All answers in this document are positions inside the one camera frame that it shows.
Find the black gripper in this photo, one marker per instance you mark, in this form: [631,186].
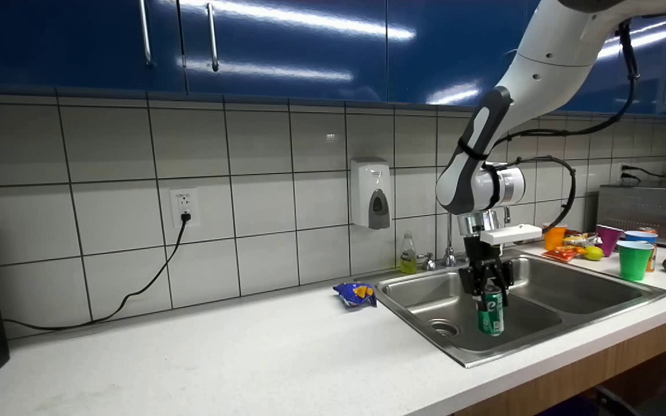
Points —
[485,265]

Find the green soda can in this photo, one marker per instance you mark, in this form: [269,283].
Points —
[485,316]

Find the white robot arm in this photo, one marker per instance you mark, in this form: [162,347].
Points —
[549,69]

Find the stainless steel double sink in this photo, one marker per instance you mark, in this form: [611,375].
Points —
[544,302]

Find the chrome gooseneck faucet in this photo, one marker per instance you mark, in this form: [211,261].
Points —
[450,246]

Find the orange snack packets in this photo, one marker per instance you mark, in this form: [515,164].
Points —
[567,248]

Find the orange plastic cup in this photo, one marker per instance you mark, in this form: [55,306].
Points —
[552,236]

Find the yellow-green fruit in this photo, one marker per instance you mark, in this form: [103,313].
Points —
[592,254]

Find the green dish soap bottle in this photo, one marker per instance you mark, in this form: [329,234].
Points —
[408,263]

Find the purple plastic cup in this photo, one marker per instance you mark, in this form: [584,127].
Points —
[609,236]

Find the green plastic cup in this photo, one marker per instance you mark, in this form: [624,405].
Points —
[633,258]

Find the blue plastic cup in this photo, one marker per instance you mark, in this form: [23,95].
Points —
[641,236]

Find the blue chip bag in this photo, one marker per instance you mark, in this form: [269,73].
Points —
[354,294]

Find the silver microwave oven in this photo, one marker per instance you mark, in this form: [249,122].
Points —
[631,206]

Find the wooden lower cabinet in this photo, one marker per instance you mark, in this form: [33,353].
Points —
[633,367]

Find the blue upper cabinets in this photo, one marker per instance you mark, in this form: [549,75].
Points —
[342,53]

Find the white wall soap dispenser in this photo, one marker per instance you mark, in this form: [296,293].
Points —
[370,196]

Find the white wall power outlet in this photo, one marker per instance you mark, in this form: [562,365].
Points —
[182,205]

